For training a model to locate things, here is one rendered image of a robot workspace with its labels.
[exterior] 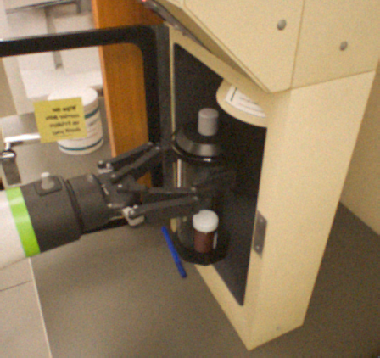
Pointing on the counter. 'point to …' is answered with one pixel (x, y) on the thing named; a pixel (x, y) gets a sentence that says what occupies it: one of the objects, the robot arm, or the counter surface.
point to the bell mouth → (240, 104)
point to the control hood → (237, 20)
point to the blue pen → (174, 253)
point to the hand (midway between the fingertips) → (203, 165)
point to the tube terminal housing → (302, 150)
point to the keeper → (259, 233)
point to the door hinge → (165, 95)
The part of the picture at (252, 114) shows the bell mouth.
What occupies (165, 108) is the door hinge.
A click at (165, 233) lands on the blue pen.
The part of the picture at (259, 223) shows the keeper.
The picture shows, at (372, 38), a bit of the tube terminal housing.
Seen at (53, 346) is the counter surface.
